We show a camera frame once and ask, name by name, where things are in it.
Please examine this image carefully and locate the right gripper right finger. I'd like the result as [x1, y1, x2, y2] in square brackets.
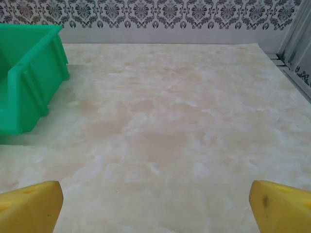
[249, 180, 311, 233]

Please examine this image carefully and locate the aluminium frame post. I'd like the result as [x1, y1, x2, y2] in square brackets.
[276, 0, 311, 70]

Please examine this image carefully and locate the green plastic bin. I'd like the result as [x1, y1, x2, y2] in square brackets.
[0, 23, 70, 135]

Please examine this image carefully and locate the aluminium frame rail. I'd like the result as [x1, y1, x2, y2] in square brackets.
[267, 52, 311, 102]

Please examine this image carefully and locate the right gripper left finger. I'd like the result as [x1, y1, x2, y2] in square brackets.
[0, 181, 64, 233]

